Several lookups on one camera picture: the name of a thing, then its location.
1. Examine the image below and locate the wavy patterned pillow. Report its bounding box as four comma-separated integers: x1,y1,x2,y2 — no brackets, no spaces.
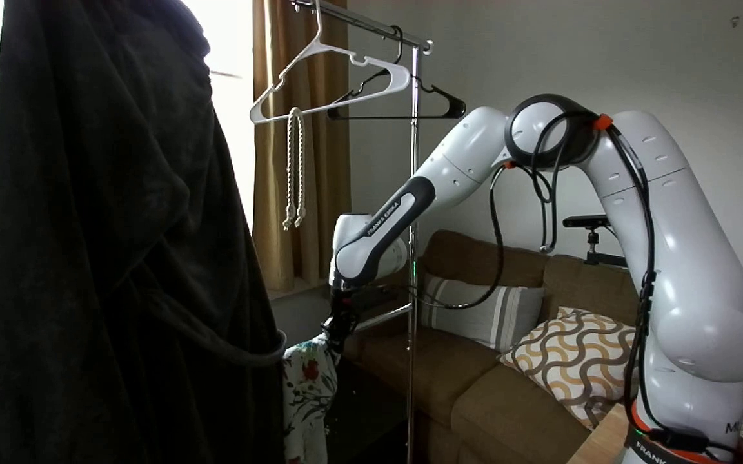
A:
499,303,646,433

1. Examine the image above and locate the black camera on stand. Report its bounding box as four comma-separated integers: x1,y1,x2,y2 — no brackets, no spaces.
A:
561,212,628,267

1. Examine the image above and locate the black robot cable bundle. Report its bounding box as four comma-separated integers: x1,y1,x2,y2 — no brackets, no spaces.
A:
420,92,735,458

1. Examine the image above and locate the black hanger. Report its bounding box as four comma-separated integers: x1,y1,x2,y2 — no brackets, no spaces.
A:
327,22,469,124

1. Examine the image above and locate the brown sofa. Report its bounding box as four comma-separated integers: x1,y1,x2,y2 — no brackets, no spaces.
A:
336,226,651,464

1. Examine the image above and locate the grey striped pillow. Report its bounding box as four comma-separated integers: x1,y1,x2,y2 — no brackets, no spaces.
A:
420,273,548,352

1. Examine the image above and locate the white bead necklace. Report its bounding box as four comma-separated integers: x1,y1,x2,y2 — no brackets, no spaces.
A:
278,105,307,231

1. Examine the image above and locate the bright window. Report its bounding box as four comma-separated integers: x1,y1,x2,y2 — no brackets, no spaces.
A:
0,0,258,294

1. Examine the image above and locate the metal clothes rack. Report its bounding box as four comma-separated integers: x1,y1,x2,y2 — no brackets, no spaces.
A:
291,0,437,464

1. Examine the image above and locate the black hanging robe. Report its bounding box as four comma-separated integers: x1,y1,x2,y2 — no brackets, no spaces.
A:
0,0,290,464

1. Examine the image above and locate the brown curtain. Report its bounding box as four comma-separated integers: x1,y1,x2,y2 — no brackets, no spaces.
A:
250,0,357,294

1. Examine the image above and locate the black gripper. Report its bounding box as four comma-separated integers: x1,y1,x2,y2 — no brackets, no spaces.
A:
325,285,365,344

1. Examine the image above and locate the white plastic hanger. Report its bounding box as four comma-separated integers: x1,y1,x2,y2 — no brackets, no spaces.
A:
247,0,414,125

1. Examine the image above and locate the white floral towel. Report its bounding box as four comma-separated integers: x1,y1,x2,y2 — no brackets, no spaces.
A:
282,333,343,464

